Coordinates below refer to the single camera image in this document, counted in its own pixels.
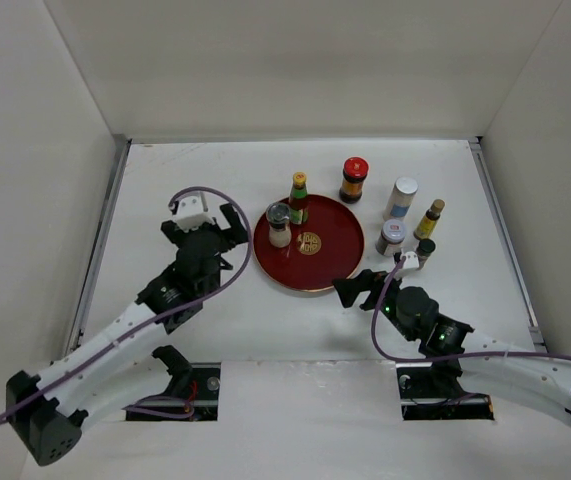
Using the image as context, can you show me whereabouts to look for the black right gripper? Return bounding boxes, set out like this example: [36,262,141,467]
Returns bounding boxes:
[332,267,417,342]

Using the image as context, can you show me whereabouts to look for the glass shaker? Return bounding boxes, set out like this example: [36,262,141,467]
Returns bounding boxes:
[265,202,291,248]

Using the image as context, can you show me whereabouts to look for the green label sauce bottle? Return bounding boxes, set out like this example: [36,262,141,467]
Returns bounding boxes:
[288,172,308,225]

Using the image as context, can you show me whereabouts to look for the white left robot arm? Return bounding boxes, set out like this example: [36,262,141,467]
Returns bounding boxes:
[0,198,251,467]

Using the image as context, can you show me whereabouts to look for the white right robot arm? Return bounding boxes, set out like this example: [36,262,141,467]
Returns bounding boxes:
[333,270,571,428]

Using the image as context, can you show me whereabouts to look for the red round tray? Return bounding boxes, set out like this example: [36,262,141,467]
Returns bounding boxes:
[253,194,365,292]

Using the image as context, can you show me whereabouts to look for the grey lid spice jar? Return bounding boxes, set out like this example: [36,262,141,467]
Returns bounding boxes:
[375,219,407,257]

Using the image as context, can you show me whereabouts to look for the small dark pepper bottle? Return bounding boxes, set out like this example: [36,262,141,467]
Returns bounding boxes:
[414,238,436,270]

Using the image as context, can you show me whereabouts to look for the yellow label oil bottle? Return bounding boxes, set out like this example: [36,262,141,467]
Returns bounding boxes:
[413,199,445,240]

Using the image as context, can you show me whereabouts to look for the white tall canister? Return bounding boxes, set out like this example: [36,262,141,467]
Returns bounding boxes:
[382,176,418,221]

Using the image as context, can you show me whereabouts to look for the red lid sauce jar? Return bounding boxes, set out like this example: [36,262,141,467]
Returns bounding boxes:
[339,157,369,203]

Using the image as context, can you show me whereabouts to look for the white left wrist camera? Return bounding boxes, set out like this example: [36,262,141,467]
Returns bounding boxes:
[171,192,214,232]

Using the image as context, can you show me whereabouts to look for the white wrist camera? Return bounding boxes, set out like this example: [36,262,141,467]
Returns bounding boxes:
[171,192,214,232]
[394,250,420,276]

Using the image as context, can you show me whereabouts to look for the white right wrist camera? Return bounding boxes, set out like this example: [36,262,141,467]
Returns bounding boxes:
[394,250,420,276]

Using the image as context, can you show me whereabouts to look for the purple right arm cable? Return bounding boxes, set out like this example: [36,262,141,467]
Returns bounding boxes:
[370,254,571,374]

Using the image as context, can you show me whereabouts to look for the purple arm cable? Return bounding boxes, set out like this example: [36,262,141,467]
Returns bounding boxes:
[0,186,255,427]
[370,254,571,374]

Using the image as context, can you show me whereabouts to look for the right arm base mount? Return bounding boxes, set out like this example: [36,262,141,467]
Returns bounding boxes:
[397,364,495,421]

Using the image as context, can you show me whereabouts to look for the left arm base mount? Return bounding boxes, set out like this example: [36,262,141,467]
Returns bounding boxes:
[125,346,221,422]

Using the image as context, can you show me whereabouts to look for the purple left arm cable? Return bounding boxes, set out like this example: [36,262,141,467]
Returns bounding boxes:
[0,186,255,427]

